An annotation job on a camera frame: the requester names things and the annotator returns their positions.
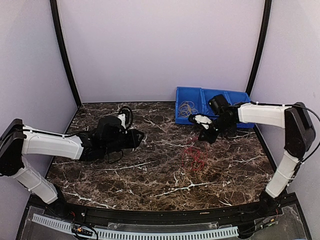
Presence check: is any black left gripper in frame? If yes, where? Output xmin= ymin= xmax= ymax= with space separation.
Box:
xmin=102 ymin=128 xmax=145 ymax=156

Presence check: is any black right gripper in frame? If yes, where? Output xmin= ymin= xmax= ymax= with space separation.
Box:
xmin=198 ymin=115 xmax=234 ymax=144

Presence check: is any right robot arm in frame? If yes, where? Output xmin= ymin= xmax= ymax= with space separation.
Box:
xmin=188 ymin=94 xmax=316 ymax=217

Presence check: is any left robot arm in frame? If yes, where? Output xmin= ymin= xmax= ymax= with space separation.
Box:
xmin=0 ymin=113 xmax=145 ymax=218

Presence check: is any middle blue storage bin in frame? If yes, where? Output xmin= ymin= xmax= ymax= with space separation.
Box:
xmin=202 ymin=88 xmax=231 ymax=120

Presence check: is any blue storage bin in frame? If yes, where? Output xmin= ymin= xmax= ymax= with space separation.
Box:
xmin=175 ymin=86 xmax=203 ymax=125
xmin=223 ymin=91 xmax=255 ymax=129
xmin=202 ymin=88 xmax=231 ymax=120

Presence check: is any left blue storage bin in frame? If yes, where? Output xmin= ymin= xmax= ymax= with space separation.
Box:
xmin=175 ymin=86 xmax=203 ymax=125

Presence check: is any right blue storage bin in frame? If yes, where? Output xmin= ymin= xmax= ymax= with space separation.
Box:
xmin=223 ymin=91 xmax=255 ymax=129

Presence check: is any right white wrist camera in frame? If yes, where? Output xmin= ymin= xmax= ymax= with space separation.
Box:
xmin=188 ymin=113 xmax=213 ymax=130

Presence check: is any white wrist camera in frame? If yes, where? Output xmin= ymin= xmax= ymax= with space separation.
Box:
xmin=188 ymin=113 xmax=213 ymax=130
xmin=117 ymin=113 xmax=127 ymax=130

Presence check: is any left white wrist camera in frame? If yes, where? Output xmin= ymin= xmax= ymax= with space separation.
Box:
xmin=117 ymin=113 xmax=127 ymax=130

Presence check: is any black front rail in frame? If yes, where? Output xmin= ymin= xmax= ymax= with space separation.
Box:
xmin=28 ymin=193 xmax=301 ymax=227

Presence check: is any white slotted cable duct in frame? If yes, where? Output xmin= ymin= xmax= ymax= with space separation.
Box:
xmin=31 ymin=213 xmax=240 ymax=240

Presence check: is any black right corner post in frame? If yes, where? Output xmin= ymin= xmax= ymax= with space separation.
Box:
xmin=245 ymin=0 xmax=272 ymax=96

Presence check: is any black corner post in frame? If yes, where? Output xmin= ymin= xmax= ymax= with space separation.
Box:
xmin=245 ymin=0 xmax=272 ymax=96
xmin=49 ymin=0 xmax=82 ymax=108

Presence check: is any black left corner post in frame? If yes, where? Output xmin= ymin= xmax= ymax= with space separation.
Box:
xmin=49 ymin=0 xmax=82 ymax=108

